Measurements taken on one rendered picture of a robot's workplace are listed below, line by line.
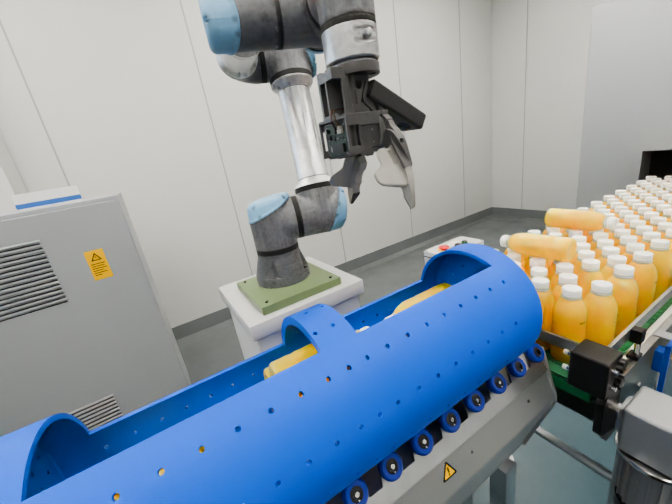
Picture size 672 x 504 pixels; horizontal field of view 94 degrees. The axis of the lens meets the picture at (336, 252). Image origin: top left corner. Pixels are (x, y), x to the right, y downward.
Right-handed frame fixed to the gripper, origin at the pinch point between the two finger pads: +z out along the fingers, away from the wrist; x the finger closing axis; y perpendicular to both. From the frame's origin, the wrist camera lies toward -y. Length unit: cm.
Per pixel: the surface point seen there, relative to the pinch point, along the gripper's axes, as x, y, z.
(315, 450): 9.0, 23.1, 26.1
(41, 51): -270, 58, -107
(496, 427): 9, -16, 51
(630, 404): 22, -45, 54
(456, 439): 7.5, -5.2, 47.3
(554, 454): -10, -92, 139
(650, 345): 20, -65, 50
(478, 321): 8.7, -11.5, 23.2
